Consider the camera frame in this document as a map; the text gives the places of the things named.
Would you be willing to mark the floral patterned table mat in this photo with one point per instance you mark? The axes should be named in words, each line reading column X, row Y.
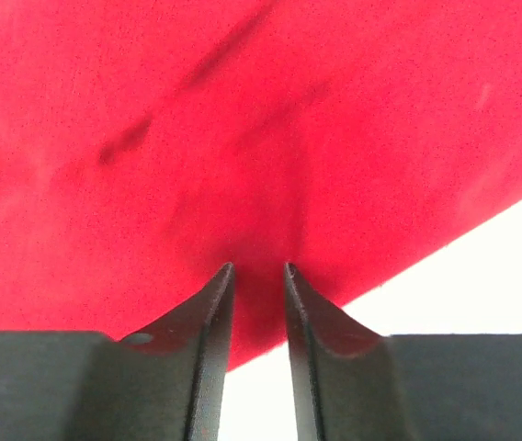
column 470, row 286

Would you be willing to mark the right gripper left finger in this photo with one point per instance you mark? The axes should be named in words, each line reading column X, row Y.
column 162, row 382

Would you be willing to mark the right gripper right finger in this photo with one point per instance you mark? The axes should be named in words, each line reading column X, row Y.
column 350, row 383

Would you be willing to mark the red t-shirt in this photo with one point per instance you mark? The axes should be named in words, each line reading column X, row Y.
column 143, row 144

